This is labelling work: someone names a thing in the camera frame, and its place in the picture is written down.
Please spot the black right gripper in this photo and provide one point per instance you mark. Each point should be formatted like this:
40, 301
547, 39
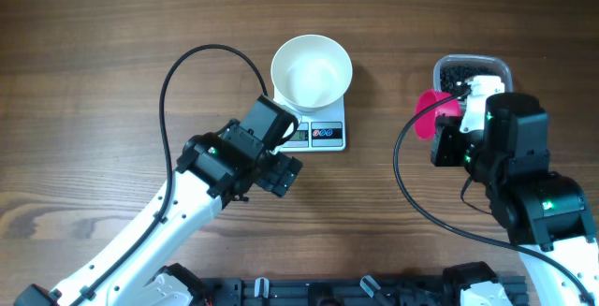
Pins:
447, 131

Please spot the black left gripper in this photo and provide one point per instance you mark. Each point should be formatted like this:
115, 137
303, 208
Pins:
278, 176

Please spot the pink measuring scoop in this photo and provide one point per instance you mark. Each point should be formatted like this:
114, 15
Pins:
425, 126

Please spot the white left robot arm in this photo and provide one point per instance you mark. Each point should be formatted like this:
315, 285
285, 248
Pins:
214, 169

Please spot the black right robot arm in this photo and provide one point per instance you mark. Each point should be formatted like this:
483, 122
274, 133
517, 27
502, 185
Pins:
546, 215

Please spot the white digital kitchen scale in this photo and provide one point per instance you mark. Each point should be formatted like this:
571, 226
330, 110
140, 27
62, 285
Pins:
323, 130

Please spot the white bowl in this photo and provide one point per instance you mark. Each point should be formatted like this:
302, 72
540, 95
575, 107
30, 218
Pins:
311, 72

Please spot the clear plastic container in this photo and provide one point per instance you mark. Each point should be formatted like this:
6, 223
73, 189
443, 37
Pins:
494, 64

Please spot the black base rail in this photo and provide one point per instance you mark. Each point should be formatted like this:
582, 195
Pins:
420, 290

